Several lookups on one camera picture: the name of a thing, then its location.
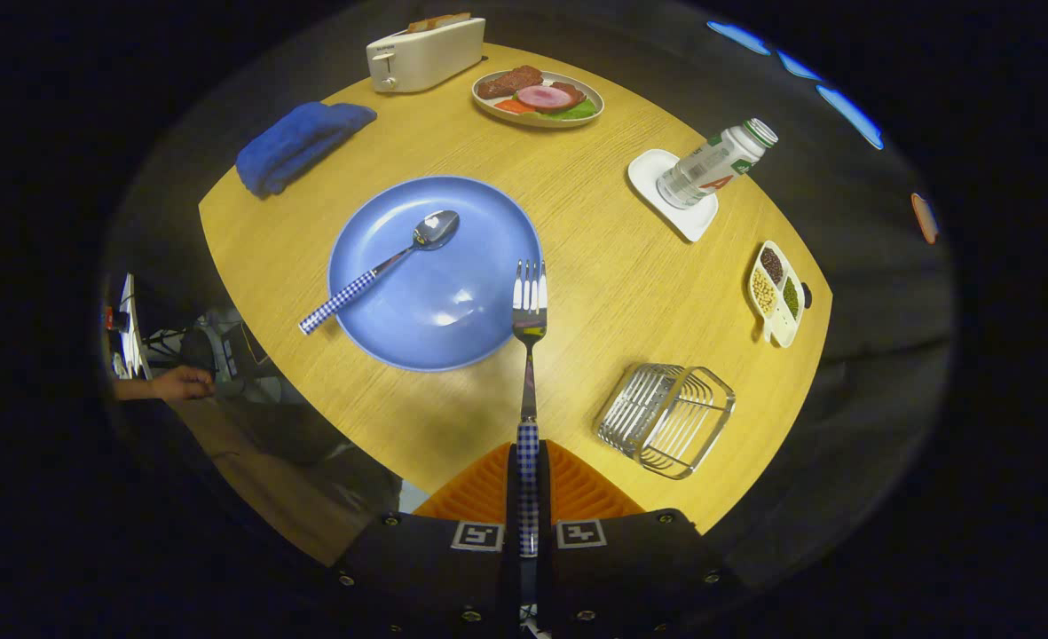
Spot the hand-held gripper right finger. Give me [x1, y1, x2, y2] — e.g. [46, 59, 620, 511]
[537, 439, 724, 639]

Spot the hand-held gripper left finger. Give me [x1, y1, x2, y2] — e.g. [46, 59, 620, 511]
[333, 441, 524, 639]

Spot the fork with checkered handle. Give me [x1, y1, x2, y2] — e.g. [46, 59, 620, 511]
[512, 259, 549, 560]

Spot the spoon with checkered handle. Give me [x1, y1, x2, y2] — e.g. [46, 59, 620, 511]
[298, 209, 461, 336]

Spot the blue plate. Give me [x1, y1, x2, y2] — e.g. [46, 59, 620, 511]
[327, 175, 544, 372]

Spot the white divided dish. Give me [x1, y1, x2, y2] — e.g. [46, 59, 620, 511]
[746, 241, 807, 349]

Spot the white power strip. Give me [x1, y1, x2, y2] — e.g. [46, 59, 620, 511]
[114, 273, 147, 381]

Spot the white coaster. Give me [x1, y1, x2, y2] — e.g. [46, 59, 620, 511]
[627, 149, 720, 243]

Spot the white bottle with green cap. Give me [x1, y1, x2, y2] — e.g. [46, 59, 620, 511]
[656, 118, 779, 210]

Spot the blue folded towel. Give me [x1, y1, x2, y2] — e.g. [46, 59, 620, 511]
[236, 101, 379, 198]

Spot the green lettuce leaf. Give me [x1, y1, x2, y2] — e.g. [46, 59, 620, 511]
[546, 96, 598, 122]

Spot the beige oval food plate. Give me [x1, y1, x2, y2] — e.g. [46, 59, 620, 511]
[471, 65, 605, 129]

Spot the pink ham slice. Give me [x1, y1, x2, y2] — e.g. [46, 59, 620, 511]
[515, 84, 573, 112]

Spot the large brown meat piece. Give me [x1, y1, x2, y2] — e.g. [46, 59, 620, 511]
[477, 66, 544, 99]

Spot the white toaster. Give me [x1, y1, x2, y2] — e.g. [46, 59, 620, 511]
[366, 16, 487, 94]

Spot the metal wire basket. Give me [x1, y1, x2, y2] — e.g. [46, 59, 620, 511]
[595, 362, 737, 481]

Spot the dark equipment with cables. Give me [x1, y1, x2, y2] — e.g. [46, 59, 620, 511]
[177, 311, 272, 400]

